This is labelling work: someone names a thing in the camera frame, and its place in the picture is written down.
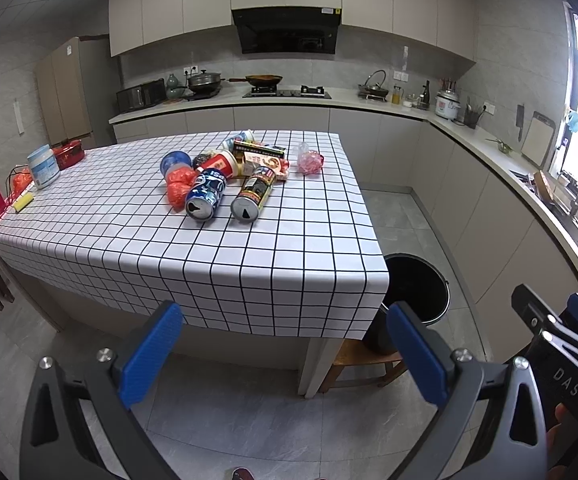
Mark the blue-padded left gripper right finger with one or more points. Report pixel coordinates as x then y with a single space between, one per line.
512 440

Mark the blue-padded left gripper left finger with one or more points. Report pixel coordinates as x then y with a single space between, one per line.
55 440

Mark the pink plastic bag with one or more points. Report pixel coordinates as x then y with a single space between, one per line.
309 161

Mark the red plastic bag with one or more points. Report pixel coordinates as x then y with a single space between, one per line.
179 182

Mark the blue Pepsi can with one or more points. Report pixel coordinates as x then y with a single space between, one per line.
204 197

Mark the coconut juice can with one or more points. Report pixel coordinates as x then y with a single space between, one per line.
249 202

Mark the blue paper bowl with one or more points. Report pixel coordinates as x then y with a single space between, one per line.
173 161

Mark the snack box black yellow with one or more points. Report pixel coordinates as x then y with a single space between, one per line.
251 156

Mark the red paper cup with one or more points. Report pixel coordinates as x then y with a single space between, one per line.
223 161

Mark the blue white paper cup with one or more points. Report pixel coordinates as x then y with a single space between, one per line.
241 136

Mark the black trash bin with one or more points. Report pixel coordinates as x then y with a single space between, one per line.
417 282

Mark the person's right hand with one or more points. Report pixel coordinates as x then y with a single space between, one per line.
559 439

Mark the wooden stool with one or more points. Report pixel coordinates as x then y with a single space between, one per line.
353 353

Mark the cutting board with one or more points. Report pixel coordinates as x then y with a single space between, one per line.
537 140

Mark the person's shoe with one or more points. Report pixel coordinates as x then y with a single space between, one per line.
241 473

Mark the cleaver knife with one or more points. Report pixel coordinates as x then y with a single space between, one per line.
520 121

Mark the utensil holder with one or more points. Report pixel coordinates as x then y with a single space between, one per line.
472 115

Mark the white rice cooker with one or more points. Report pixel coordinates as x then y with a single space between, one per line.
447 104

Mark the yellow sponge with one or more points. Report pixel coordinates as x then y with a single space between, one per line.
22 201

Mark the white blue tub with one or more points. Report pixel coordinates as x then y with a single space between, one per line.
43 166

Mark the kettle on tray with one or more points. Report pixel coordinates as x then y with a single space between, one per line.
373 88

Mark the checkered tablecloth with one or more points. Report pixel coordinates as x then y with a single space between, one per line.
309 266

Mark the gas stove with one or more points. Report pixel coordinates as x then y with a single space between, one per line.
304 92

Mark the black microwave oven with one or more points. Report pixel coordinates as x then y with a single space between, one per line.
142 96

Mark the beige refrigerator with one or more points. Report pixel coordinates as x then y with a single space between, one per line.
78 85

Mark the frying pan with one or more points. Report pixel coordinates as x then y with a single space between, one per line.
259 81

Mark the green ceramic vase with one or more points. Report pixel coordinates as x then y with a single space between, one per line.
174 89

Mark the black range hood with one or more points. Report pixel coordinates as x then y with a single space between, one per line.
287 29

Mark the black pot with lid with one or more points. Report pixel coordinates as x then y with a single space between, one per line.
204 82

